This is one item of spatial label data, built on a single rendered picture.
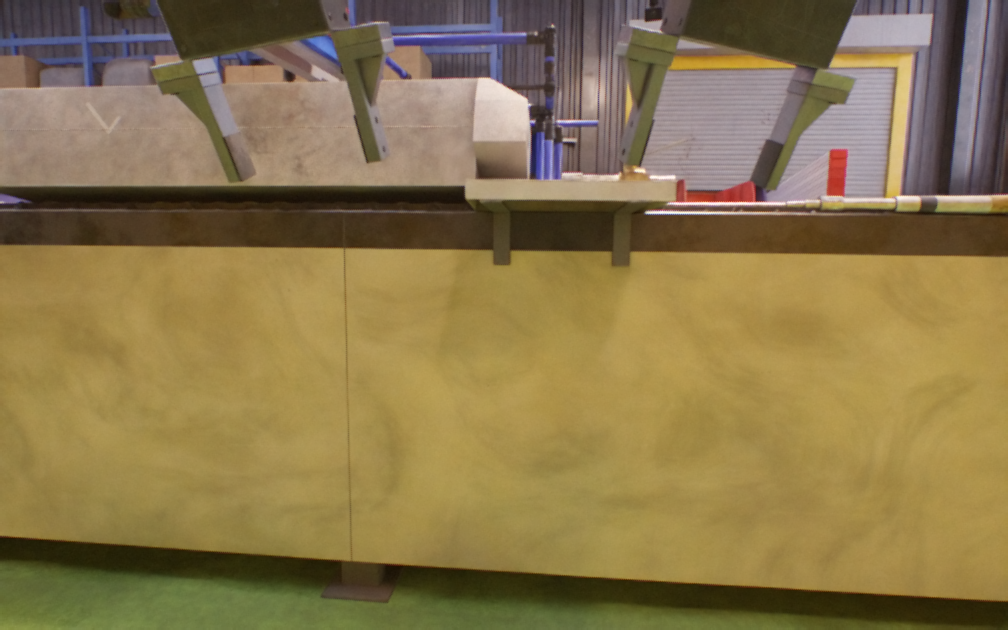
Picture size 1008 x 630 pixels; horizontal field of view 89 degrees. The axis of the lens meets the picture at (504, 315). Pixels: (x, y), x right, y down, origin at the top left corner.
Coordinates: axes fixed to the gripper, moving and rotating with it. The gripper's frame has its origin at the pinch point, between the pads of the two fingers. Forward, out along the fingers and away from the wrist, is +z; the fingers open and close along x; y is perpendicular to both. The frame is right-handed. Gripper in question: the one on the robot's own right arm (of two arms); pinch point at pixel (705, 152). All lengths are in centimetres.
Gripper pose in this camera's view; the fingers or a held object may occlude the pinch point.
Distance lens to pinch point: 51.2
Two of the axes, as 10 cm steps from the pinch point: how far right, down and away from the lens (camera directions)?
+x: 9.8, 1.1, 1.8
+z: -1.8, 8.6, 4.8
